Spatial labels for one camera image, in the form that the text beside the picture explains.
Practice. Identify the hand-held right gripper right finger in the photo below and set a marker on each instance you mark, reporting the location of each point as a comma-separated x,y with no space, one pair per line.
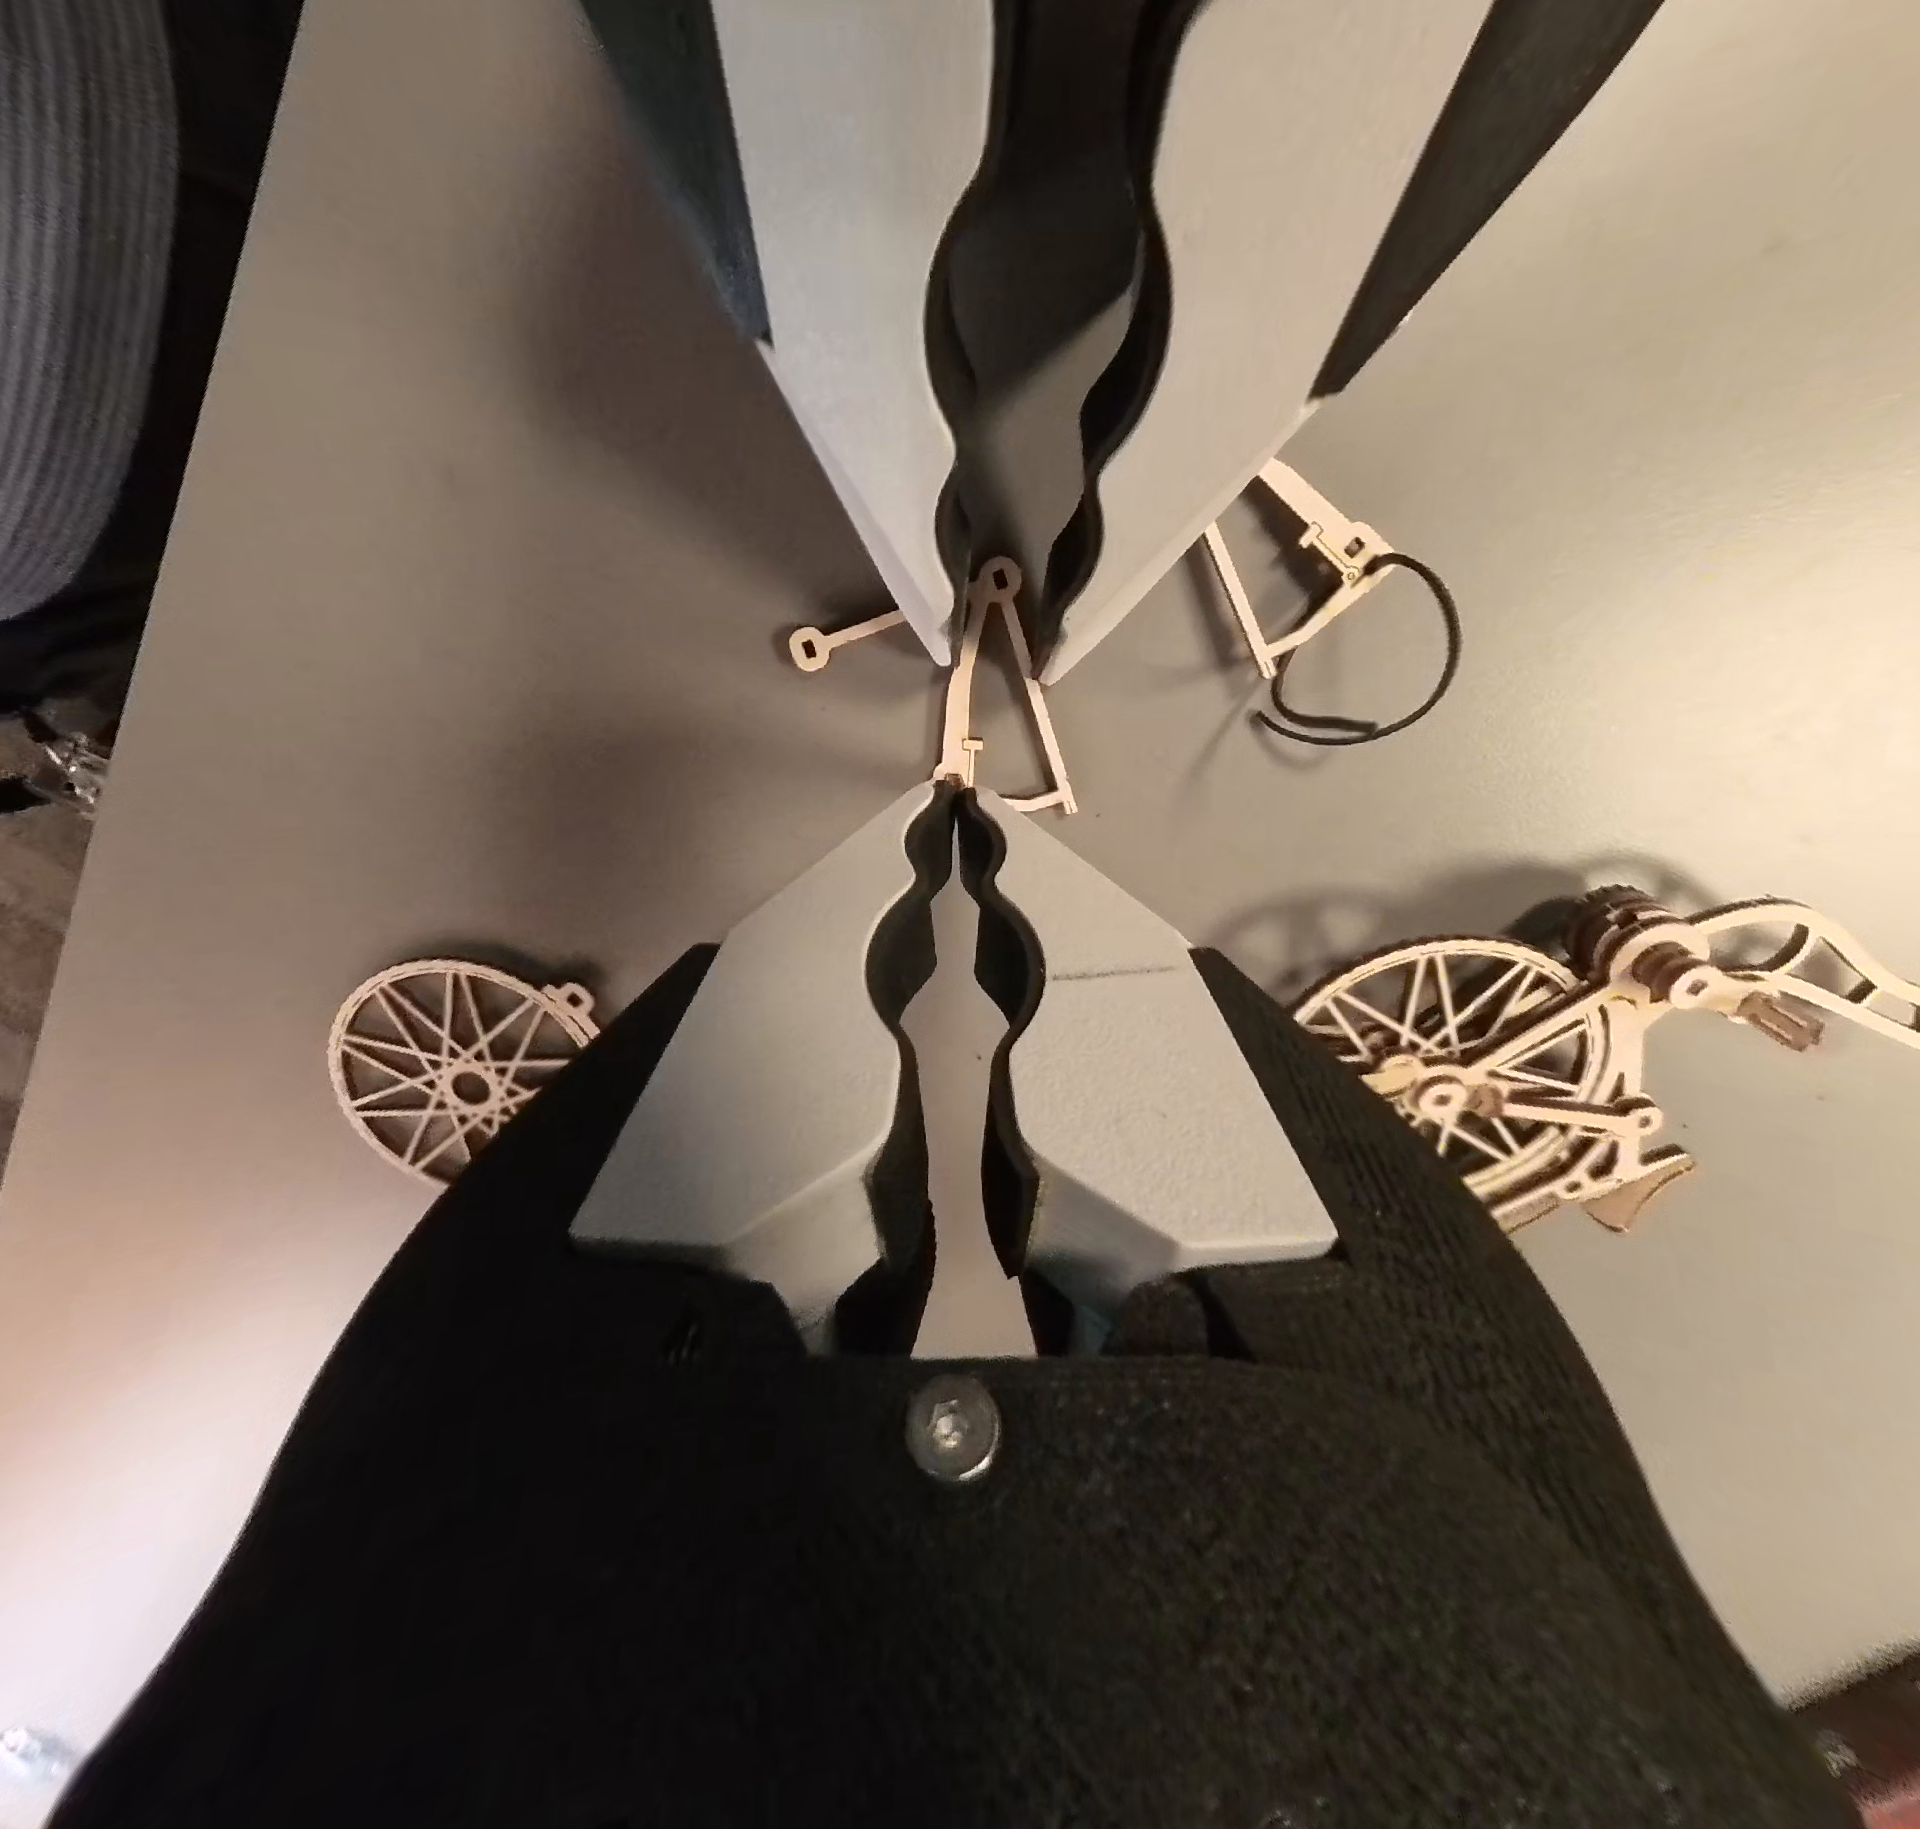
1154,1094

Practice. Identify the wooden spoked wheel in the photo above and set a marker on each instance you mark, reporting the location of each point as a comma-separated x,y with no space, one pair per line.
453,1083

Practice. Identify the wooden bicycle model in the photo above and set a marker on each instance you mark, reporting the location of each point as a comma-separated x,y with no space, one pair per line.
1665,959

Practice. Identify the wooden bicycle frame part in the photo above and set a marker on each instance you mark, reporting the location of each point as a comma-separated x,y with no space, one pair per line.
954,752

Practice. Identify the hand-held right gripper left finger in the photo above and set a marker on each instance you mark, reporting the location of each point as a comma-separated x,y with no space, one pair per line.
721,1109

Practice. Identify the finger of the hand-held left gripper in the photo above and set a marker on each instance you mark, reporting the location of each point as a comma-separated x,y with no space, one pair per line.
1291,208
840,208

